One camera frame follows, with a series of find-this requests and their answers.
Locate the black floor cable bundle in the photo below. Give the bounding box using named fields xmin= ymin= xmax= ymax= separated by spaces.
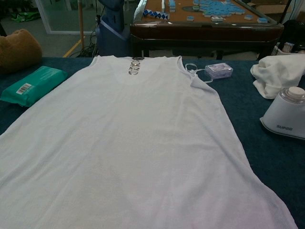
xmin=77 ymin=30 xmax=99 ymax=58

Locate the wooden pole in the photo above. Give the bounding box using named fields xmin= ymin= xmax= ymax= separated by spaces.
xmin=78 ymin=0 xmax=86 ymax=46

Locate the cardboard box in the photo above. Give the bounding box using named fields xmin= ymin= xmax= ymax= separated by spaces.
xmin=247 ymin=0 xmax=293 ymax=15

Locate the brown plush capybara toy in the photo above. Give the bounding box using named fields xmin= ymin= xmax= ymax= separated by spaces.
xmin=0 ymin=28 xmax=43 ymax=74

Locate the green wet wipes pack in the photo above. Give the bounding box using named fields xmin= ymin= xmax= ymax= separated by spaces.
xmin=0 ymin=65 xmax=68 ymax=107

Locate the clear box with purple label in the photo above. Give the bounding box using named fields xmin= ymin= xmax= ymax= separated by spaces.
xmin=205 ymin=62 xmax=234 ymax=79

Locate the cream crumpled towel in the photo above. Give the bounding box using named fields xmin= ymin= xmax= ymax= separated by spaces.
xmin=250 ymin=50 xmax=305 ymax=99

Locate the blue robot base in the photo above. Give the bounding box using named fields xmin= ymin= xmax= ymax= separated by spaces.
xmin=95 ymin=0 xmax=131 ymax=57

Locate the dark teal table cover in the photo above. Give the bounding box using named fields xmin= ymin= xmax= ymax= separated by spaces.
xmin=0 ymin=56 xmax=305 ymax=229

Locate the white sleeveless top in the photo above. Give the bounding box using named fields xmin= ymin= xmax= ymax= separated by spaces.
xmin=0 ymin=55 xmax=298 ymax=229

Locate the black bag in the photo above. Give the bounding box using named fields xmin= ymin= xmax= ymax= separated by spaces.
xmin=282 ymin=19 xmax=305 ymax=53

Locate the blue white snake puzzle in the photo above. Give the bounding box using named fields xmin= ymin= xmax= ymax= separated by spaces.
xmin=142 ymin=9 xmax=170 ymax=20

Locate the white Supor appliance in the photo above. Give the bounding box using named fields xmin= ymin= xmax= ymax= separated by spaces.
xmin=260 ymin=86 xmax=305 ymax=141

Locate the brown wooden mahjong table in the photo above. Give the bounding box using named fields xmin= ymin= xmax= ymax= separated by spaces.
xmin=130 ymin=0 xmax=285 ymax=60

